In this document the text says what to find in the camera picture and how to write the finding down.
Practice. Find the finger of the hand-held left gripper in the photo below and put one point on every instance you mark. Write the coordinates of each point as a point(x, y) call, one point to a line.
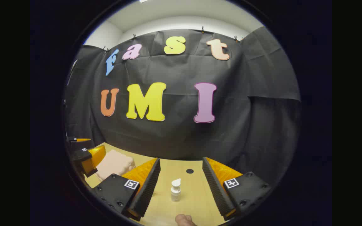
point(80, 155)
point(74, 140)

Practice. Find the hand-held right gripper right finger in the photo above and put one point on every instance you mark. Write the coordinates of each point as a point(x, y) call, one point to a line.
point(218, 194)

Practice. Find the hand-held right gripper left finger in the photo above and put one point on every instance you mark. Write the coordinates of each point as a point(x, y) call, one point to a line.
point(146, 194)

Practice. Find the white pump bottle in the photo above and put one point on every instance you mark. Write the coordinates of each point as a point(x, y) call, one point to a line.
point(176, 193)

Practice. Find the pink suitcase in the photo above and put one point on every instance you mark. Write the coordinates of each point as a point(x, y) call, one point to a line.
point(115, 164)

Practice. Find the black backdrop cloth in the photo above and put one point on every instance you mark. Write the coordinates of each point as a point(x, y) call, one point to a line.
point(181, 135)

